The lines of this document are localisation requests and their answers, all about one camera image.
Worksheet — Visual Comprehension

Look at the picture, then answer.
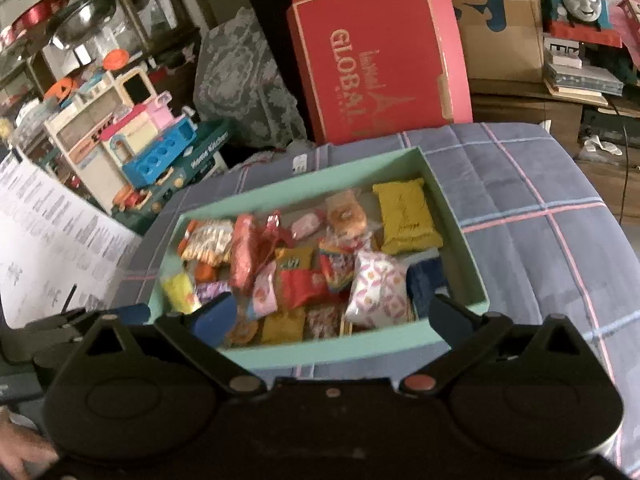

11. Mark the red rainbow candy packet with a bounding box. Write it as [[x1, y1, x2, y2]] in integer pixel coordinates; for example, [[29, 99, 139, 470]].
[[318, 239, 362, 292]]

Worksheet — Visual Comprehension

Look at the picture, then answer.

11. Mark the yellow bar packet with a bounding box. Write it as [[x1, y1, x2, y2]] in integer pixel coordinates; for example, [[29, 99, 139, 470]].
[[262, 307, 307, 345]]

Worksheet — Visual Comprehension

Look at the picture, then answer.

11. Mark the blue toy rack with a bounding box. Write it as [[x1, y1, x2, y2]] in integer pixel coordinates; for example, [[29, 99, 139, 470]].
[[122, 114, 197, 189]]

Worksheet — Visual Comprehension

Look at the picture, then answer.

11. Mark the pastel toy kitchen playset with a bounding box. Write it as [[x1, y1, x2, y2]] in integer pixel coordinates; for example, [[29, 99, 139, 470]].
[[44, 67, 176, 197]]

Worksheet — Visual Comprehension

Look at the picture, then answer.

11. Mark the plaid blanket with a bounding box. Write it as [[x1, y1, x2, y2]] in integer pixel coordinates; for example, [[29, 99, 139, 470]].
[[114, 121, 640, 476]]

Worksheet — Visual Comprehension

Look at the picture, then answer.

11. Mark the orange red snack packet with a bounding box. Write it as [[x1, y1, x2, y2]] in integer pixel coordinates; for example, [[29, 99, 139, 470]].
[[230, 213, 262, 290]]

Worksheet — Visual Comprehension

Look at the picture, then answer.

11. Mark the mint green cardboard box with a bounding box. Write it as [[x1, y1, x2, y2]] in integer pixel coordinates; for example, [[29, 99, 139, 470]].
[[146, 145, 489, 369]]

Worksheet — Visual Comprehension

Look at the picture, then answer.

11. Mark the navy blue snack packet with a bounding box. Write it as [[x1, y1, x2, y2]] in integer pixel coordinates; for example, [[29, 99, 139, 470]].
[[405, 259, 447, 319]]

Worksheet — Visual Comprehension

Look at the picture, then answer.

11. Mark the purple foil candy packet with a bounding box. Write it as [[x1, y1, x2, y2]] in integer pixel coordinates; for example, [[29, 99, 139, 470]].
[[197, 281, 232, 307]]

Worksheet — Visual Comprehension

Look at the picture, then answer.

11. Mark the red packet with gold emblem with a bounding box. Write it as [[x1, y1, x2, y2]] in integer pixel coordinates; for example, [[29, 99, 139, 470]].
[[279, 267, 329, 311]]

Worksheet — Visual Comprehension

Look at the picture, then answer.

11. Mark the printed white paper sheet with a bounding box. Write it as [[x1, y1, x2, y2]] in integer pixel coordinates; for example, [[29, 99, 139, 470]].
[[0, 151, 144, 330]]

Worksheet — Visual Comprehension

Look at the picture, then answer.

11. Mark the orange jelly cup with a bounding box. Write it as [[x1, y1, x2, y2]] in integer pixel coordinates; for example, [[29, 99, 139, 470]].
[[226, 317, 259, 347]]

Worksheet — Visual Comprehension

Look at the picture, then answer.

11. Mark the orange noodle snack bag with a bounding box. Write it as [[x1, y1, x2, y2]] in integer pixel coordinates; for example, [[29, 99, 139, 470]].
[[178, 219, 235, 265]]

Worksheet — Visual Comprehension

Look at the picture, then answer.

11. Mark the yellow packet with green logo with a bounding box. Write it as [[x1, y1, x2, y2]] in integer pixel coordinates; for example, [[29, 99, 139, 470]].
[[276, 247, 315, 274]]

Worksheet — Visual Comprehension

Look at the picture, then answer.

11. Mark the blue toy train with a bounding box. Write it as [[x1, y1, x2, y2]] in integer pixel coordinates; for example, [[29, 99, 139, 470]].
[[541, 0, 624, 49]]

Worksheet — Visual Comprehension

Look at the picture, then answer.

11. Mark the white pink floral packet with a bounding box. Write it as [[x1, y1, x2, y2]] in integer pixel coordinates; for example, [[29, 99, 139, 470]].
[[344, 249, 409, 329]]

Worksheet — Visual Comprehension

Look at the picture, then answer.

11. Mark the person's left hand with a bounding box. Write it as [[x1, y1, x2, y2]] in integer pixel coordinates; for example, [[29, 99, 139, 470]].
[[0, 410, 59, 480]]

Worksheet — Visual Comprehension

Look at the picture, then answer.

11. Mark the mustard yellow snack packet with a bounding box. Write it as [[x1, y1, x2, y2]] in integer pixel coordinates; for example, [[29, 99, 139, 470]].
[[372, 178, 445, 256]]

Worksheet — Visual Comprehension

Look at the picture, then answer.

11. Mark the red cardboard box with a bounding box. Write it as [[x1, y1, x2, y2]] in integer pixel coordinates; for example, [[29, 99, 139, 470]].
[[286, 0, 474, 147]]

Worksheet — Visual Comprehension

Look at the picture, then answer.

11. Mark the orange clear snack packet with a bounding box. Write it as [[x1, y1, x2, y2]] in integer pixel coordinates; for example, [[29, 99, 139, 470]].
[[324, 190, 369, 239]]

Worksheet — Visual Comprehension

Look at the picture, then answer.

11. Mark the bear print cardboard box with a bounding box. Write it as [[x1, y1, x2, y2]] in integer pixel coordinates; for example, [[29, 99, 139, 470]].
[[446, 0, 547, 84]]

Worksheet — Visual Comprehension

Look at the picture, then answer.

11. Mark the green toy box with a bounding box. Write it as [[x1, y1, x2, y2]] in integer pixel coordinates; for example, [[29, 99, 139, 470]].
[[149, 119, 232, 212]]

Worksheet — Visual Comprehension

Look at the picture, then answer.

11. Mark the red ribbon roll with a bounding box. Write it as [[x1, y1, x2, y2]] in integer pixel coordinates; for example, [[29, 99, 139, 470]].
[[9, 0, 67, 37]]

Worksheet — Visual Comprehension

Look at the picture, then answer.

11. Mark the yellow green snack packet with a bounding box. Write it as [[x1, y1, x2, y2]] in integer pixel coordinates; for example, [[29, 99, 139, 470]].
[[160, 272, 202, 314]]

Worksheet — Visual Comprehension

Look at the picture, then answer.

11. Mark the grey lace cushion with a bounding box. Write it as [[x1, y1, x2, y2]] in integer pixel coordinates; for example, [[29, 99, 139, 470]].
[[194, 7, 307, 150]]

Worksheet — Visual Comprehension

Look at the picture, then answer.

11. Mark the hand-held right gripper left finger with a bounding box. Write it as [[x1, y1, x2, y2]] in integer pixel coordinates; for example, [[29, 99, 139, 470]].
[[76, 292, 269, 394]]

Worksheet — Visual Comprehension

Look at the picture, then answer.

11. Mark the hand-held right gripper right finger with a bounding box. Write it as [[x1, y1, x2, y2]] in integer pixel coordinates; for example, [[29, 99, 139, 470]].
[[398, 293, 584, 396]]

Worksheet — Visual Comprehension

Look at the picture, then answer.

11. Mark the clear pink candy packet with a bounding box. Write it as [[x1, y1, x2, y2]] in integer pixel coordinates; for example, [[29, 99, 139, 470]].
[[290, 211, 327, 241]]

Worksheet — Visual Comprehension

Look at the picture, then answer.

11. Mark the metal bowl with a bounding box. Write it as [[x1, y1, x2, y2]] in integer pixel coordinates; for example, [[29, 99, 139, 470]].
[[51, 0, 119, 52]]

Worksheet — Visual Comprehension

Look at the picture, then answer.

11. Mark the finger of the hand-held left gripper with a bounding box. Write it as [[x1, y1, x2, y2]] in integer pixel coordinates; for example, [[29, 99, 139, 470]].
[[121, 303, 152, 327]]

